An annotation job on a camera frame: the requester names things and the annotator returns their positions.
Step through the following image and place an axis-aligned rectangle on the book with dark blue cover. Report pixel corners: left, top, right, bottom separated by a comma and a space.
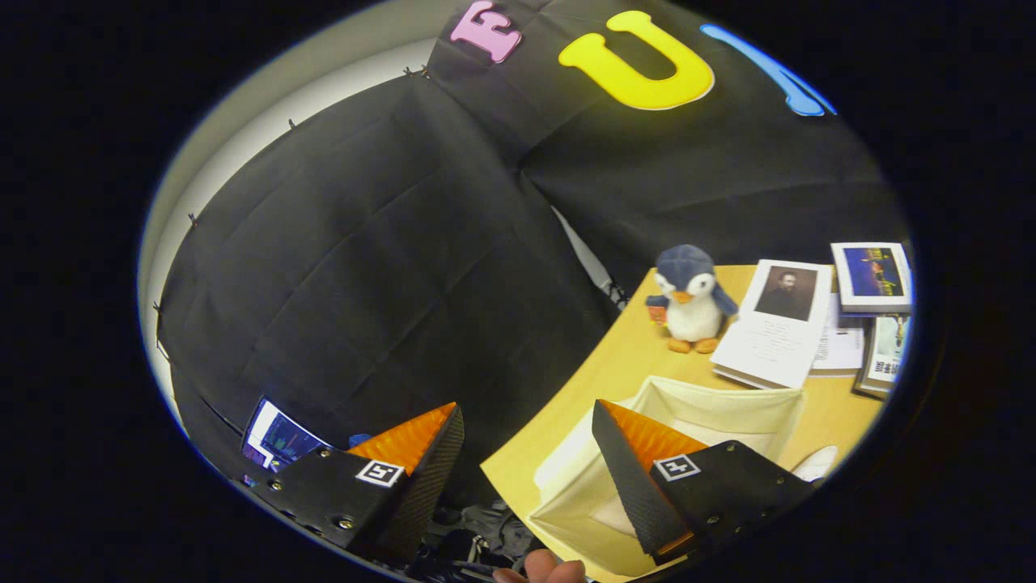
831, 241, 914, 315

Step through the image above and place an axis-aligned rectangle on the blue white penguin plush toy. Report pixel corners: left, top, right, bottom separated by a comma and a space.
645, 245, 739, 355

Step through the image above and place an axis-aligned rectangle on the white canvas shoe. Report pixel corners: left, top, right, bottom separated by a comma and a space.
792, 445, 840, 484

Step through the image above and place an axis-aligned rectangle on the white book with portrait cover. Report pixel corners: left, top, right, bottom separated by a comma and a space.
711, 259, 834, 391

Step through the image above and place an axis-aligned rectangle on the thin white booklet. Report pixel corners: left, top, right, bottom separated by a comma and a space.
809, 291, 867, 378

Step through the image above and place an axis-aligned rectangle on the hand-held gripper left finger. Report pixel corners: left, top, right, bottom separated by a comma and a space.
243, 402, 466, 568

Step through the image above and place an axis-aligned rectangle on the cream fabric storage box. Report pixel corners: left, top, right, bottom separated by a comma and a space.
526, 375, 806, 577

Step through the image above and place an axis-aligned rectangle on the computer monitor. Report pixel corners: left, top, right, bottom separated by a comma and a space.
241, 397, 333, 472

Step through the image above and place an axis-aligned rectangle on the book with pale teal cover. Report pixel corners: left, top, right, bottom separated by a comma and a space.
852, 314, 914, 400

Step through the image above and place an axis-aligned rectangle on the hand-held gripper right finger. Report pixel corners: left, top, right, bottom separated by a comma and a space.
592, 398, 815, 567

